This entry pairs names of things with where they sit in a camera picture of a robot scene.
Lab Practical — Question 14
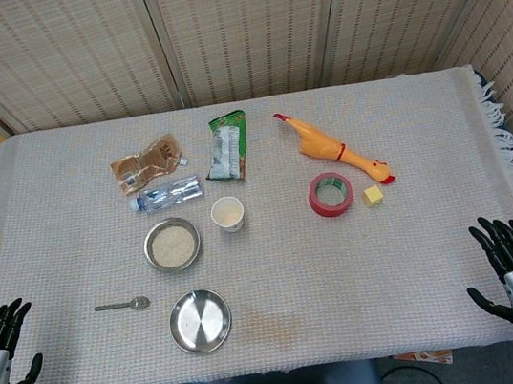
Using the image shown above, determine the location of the small metal spoon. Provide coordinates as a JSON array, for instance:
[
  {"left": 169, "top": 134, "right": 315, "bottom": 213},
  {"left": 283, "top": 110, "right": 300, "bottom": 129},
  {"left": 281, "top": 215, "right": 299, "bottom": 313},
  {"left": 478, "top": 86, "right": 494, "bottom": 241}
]
[{"left": 93, "top": 294, "right": 152, "bottom": 317}]

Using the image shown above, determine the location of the steel rice bowl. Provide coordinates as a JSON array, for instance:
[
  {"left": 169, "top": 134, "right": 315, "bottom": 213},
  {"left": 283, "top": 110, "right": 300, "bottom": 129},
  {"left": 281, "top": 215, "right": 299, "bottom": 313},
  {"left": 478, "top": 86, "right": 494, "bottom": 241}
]
[{"left": 139, "top": 213, "right": 206, "bottom": 278}]

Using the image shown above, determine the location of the white paper cup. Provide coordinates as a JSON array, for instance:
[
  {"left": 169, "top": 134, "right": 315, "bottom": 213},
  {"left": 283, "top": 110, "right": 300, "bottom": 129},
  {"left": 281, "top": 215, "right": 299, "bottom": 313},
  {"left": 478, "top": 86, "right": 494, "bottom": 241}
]
[{"left": 207, "top": 194, "right": 247, "bottom": 237}]

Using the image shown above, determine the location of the orange printed package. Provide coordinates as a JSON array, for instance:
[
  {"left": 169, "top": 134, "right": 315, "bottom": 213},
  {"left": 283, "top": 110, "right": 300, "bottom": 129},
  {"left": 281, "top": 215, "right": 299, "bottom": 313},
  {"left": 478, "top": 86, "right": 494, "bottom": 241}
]
[{"left": 391, "top": 345, "right": 457, "bottom": 373}]

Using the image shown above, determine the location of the yellow foam cube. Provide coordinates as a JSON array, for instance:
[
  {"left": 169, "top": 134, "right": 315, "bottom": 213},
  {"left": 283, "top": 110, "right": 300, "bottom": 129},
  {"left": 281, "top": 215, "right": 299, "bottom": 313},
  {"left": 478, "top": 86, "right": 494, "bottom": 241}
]
[{"left": 361, "top": 184, "right": 385, "bottom": 209}]

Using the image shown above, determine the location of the flat steel plate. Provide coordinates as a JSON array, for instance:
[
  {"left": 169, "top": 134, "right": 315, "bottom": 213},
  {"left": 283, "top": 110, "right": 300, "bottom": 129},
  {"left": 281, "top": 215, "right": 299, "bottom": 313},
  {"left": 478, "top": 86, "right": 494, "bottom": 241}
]
[{"left": 164, "top": 286, "right": 237, "bottom": 358}]

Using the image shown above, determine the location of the red tape roll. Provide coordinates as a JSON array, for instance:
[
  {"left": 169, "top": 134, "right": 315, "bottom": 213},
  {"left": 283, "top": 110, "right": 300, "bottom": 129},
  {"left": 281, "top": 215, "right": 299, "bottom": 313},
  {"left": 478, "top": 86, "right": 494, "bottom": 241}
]
[{"left": 305, "top": 168, "right": 357, "bottom": 222}]

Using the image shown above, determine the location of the beige woven tablecloth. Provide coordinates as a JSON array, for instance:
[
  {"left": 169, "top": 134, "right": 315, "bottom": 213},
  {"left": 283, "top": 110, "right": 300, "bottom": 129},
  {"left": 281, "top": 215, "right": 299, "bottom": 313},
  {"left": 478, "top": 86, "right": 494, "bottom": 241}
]
[{"left": 0, "top": 58, "right": 513, "bottom": 384}]

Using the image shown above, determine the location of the clear plastic water bottle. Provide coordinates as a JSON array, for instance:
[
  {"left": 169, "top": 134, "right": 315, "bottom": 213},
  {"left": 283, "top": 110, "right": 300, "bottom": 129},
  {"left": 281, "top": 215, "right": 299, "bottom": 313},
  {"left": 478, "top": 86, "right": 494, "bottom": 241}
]
[{"left": 125, "top": 174, "right": 206, "bottom": 218}]

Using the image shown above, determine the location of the brown spout pouch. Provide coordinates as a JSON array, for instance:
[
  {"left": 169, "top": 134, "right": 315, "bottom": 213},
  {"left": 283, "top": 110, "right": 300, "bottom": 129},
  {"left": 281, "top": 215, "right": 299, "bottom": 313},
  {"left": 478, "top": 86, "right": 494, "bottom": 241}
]
[{"left": 107, "top": 134, "right": 193, "bottom": 199}]

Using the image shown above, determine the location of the yellow rubber chicken toy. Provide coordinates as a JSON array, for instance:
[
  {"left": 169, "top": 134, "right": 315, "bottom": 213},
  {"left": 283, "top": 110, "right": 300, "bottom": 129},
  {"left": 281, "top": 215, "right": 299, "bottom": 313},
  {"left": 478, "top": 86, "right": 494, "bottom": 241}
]
[{"left": 272, "top": 96, "right": 400, "bottom": 202}]

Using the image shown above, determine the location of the green snack bag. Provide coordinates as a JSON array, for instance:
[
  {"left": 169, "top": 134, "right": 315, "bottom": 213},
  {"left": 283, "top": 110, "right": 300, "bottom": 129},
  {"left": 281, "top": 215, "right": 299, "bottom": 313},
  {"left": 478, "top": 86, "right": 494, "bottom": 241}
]
[{"left": 196, "top": 109, "right": 255, "bottom": 186}]

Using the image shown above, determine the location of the black floor cable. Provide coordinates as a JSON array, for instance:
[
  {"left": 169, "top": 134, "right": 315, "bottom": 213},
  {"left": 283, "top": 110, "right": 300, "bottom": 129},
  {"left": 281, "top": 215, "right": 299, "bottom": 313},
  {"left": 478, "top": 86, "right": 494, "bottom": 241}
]
[{"left": 378, "top": 356, "right": 449, "bottom": 384}]

